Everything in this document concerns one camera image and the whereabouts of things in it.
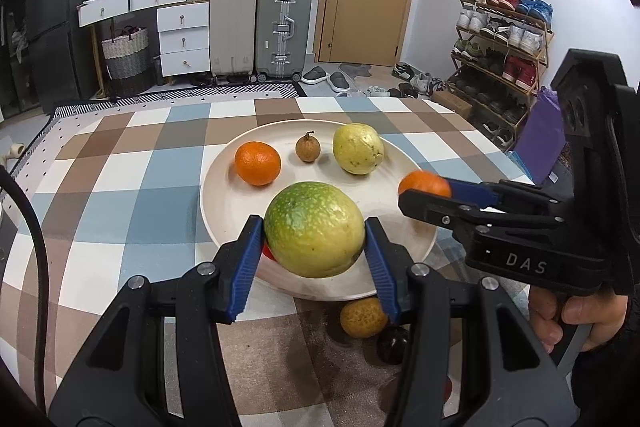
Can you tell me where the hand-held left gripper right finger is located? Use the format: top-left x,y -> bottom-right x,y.
364,217 -> 583,427

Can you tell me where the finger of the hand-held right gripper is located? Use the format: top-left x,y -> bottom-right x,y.
442,177 -> 576,219
398,188 -> 567,231

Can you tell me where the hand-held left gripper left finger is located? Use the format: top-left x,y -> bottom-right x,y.
47,214 -> 266,427

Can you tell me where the small orange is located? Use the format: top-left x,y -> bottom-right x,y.
398,170 -> 452,198

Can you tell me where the cream round plate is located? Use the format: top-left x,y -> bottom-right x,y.
199,120 -> 440,303

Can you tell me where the green passion fruit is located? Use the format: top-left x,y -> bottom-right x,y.
263,182 -> 366,279

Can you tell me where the large orange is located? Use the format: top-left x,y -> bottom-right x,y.
235,141 -> 282,186

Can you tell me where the brown longan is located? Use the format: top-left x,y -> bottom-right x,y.
295,132 -> 319,164
340,298 -> 390,339

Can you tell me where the person's right forearm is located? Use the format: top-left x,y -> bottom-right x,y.
570,342 -> 640,427

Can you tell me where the person's right hand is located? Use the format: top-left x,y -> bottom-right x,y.
527,284 -> 631,353

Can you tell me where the dark purple plum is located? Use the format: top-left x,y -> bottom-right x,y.
376,326 -> 411,365

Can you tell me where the brown cardboard box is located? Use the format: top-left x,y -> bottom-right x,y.
431,91 -> 473,118

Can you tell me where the purple bag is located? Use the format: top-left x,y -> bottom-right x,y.
512,87 -> 573,185

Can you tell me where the checkered tablecloth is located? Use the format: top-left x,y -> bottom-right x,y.
0,97 -> 536,427

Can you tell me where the shoe rack with shoes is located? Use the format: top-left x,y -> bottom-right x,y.
450,0 -> 555,148

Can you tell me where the silver suitcase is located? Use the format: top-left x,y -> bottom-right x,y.
255,0 -> 313,82

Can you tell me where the white three-drawer chest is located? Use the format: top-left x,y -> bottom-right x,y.
156,2 -> 211,78

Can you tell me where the grey white woven basket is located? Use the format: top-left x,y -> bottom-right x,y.
101,27 -> 153,98

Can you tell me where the beige suitcase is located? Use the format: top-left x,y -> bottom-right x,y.
207,0 -> 259,82

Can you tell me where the dark glass-door wardrobe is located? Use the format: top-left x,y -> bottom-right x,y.
0,0 -> 36,122

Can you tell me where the black refrigerator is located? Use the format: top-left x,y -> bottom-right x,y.
25,0 -> 108,112

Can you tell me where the black cable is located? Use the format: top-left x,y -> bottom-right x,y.
0,167 -> 51,408

